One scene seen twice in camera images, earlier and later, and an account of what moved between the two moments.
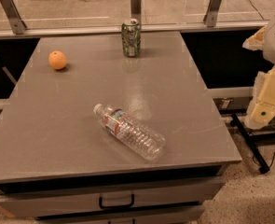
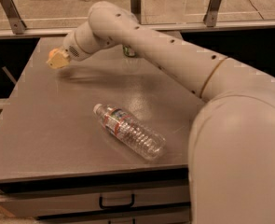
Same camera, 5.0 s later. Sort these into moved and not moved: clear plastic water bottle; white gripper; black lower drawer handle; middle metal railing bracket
Moved: white gripper
Not moved: middle metal railing bracket; black lower drawer handle; clear plastic water bottle
